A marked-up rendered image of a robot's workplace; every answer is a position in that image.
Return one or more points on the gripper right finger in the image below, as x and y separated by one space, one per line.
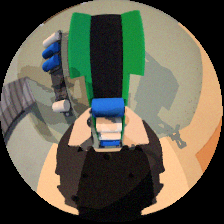
138 135

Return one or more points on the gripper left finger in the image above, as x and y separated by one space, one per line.
76 138

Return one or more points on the blue cylinder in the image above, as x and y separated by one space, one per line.
51 63
55 47
107 107
109 142

